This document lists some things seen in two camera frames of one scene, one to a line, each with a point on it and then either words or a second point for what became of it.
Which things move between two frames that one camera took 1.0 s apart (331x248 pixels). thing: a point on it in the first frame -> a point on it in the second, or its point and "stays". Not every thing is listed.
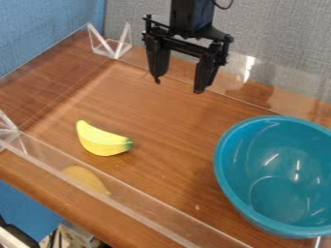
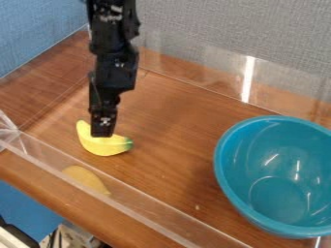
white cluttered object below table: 68,235 stays
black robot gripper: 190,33 -> 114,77
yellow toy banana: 101,142 stays
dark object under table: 20,234 stays
